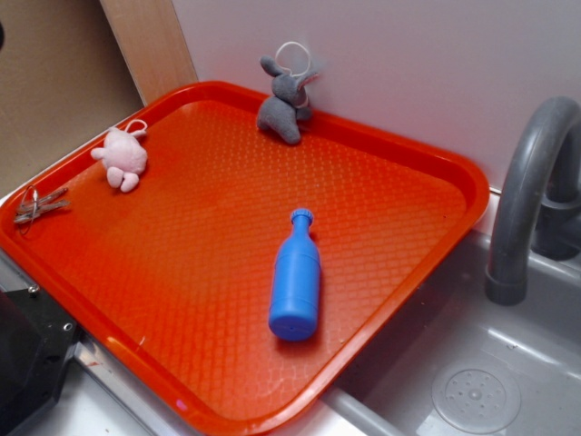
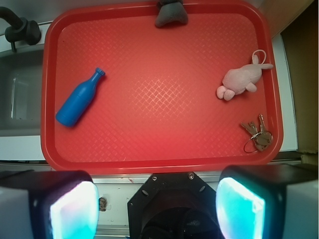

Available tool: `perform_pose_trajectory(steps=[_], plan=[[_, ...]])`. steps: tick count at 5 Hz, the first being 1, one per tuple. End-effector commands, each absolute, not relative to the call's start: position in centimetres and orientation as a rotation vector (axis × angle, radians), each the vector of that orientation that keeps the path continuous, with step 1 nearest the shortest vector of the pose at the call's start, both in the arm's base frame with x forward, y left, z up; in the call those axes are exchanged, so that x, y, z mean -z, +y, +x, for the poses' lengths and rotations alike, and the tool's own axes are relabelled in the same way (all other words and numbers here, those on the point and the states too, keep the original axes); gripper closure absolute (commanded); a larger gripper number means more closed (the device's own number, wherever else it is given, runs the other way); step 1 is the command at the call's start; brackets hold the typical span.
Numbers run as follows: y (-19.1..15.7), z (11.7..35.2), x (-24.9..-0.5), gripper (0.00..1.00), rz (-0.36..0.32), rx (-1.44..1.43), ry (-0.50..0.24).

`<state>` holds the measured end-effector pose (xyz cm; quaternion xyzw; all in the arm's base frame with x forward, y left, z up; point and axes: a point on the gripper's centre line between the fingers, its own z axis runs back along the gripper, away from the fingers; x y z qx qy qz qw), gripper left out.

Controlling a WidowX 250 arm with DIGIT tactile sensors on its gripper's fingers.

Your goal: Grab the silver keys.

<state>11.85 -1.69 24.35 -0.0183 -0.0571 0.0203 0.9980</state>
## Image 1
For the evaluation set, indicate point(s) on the pink plush toy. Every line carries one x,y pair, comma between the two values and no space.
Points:
122,155

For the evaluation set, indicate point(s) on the grey toy faucet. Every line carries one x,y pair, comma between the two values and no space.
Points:
539,207

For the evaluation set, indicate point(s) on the grey toy sink basin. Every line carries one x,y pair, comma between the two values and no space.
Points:
451,362

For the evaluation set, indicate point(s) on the orange plastic tray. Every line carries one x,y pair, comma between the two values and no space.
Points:
174,278

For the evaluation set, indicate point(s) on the silver keys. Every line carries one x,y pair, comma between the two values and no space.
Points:
33,205

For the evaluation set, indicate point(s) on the blue plastic bottle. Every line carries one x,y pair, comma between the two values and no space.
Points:
294,309

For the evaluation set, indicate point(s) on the grey plush elephant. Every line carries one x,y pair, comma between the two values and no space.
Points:
289,103

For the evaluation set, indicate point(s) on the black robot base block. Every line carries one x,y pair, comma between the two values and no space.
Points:
38,338

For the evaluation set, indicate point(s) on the light wooden board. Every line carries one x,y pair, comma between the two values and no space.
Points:
151,41

